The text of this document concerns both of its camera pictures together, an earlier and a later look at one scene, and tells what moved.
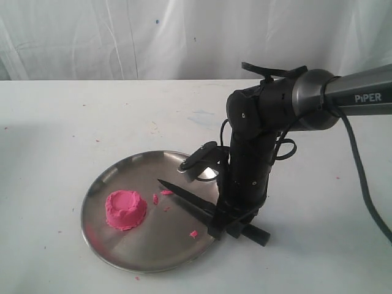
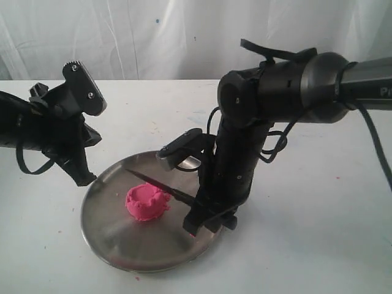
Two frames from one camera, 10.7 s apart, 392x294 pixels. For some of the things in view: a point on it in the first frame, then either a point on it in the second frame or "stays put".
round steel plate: (172, 234) stays put
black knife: (208, 211) → (174, 193)
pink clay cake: (125, 209) → (145, 201)
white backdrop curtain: (138, 40) stays put
